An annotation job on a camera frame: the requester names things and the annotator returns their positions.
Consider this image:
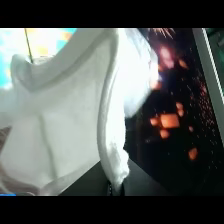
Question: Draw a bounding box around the silver frame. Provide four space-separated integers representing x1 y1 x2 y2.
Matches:
192 27 224 148

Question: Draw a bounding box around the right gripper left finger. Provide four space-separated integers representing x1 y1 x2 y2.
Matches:
59 160 111 197

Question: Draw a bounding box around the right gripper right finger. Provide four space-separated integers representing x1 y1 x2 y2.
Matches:
120 157 172 197

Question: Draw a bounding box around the white T-shirt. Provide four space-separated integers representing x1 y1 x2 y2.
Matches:
0 27 160 197

